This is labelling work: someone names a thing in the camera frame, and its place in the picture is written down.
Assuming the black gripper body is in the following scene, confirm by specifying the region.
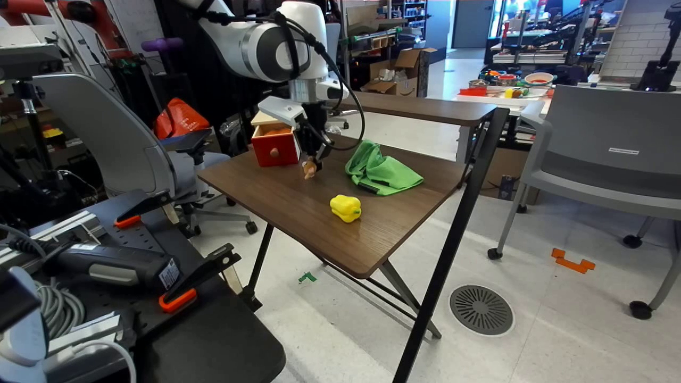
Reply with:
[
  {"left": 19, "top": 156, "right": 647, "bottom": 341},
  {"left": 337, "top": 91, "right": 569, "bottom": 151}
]
[{"left": 296, "top": 102, "right": 332, "bottom": 163}]

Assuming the small orange doll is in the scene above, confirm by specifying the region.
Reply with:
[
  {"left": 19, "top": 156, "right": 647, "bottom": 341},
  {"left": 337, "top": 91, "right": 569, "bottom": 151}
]
[{"left": 303, "top": 161, "right": 319, "bottom": 179}]

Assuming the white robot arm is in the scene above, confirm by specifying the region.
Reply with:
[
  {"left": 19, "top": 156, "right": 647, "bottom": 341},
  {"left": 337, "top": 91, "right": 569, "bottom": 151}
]
[{"left": 180, "top": 0, "right": 349, "bottom": 165}]

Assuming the wooden drawer orange front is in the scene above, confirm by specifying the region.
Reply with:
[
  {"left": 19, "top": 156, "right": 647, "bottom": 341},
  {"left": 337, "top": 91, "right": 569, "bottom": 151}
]
[{"left": 251, "top": 113, "right": 300, "bottom": 168}]

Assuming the green cloth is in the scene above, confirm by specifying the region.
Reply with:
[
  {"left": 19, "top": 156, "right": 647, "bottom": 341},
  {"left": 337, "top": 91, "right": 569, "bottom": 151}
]
[{"left": 346, "top": 140, "right": 423, "bottom": 196}]

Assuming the yellow toy block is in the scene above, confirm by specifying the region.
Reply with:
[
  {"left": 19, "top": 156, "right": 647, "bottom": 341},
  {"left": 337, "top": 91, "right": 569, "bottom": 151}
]
[{"left": 330, "top": 193, "right": 363, "bottom": 223}]

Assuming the dark wooden folding table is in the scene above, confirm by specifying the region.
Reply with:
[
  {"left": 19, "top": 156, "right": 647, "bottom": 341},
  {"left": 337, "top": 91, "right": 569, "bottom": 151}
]
[{"left": 200, "top": 138, "right": 496, "bottom": 383}]

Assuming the long grey bench table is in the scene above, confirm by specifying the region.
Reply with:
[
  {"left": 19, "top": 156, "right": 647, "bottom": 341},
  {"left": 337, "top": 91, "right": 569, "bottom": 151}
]
[{"left": 357, "top": 91, "right": 494, "bottom": 128}]

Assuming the grey swivel chair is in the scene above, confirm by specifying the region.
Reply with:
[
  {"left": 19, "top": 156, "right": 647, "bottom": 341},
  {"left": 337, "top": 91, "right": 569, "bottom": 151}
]
[{"left": 30, "top": 73, "right": 229, "bottom": 237}]

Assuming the round floor drain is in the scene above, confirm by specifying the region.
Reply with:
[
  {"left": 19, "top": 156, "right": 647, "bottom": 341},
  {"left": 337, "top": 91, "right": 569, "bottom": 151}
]
[{"left": 450, "top": 286, "right": 513, "bottom": 336}]

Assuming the grey plastic chair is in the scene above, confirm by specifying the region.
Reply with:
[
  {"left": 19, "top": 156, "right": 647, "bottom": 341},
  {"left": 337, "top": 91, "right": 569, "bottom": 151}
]
[{"left": 487, "top": 85, "right": 681, "bottom": 320}]

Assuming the orange floor marker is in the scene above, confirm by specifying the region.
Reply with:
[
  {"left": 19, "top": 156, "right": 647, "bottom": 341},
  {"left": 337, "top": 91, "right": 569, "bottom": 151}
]
[{"left": 551, "top": 248, "right": 597, "bottom": 275}]

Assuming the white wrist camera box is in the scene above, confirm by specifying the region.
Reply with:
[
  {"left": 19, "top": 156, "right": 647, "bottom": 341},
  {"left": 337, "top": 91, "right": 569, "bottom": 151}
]
[{"left": 258, "top": 97, "right": 307, "bottom": 128}]

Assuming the black clamp orange handle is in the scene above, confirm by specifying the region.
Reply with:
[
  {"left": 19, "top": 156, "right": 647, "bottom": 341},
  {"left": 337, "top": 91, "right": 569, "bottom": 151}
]
[{"left": 157, "top": 246, "right": 240, "bottom": 315}]

